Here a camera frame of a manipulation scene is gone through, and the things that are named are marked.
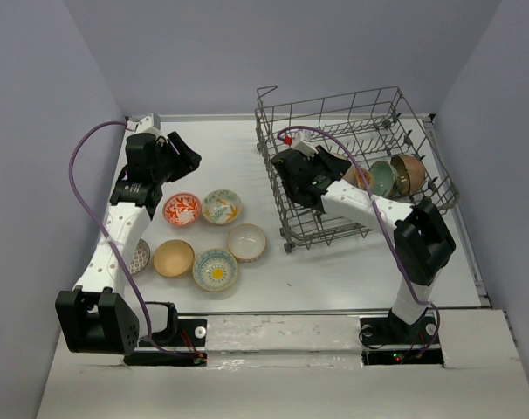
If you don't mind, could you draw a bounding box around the plain white bowl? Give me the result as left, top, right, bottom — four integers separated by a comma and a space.
355, 168, 374, 190

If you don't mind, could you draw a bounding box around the mint green bowl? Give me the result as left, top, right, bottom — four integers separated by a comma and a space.
369, 161, 398, 199

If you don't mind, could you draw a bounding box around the brown glazed bowl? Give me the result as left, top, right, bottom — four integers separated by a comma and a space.
390, 155, 426, 196

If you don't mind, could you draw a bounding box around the small patterned bowl under arm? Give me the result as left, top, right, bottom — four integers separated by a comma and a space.
129, 239, 151, 275

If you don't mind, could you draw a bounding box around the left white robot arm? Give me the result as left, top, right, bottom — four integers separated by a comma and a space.
55, 131, 202, 355

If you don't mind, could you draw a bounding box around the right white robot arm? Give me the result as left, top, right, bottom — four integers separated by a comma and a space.
271, 147, 456, 342

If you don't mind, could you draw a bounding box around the orange coral pattern bowl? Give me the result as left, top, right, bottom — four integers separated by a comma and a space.
162, 193, 202, 226

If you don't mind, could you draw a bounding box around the leaf and flower pattern bowl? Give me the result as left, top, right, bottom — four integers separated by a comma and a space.
202, 189, 243, 225

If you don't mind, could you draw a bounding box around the white bowl with patterned outside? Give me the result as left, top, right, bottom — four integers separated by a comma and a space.
227, 223, 267, 262

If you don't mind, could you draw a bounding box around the tan orange bowl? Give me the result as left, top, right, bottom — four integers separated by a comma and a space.
153, 239, 195, 278

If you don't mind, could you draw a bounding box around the teal bowl with yellow centre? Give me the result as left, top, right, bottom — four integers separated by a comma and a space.
192, 249, 239, 292

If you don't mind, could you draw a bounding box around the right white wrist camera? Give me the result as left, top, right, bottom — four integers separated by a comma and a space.
282, 130, 318, 158

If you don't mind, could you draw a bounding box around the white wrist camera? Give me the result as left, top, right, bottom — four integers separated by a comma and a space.
126, 113, 162, 137
282, 130, 318, 158

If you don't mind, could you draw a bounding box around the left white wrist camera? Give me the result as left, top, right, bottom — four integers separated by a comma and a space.
126, 113, 162, 137

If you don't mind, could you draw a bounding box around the grey wire dish rack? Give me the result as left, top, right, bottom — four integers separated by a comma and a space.
255, 86, 459, 253

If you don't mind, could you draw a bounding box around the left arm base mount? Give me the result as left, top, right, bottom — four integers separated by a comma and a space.
123, 301, 208, 367

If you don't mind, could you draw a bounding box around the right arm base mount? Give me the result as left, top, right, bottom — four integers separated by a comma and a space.
358, 313, 444, 367

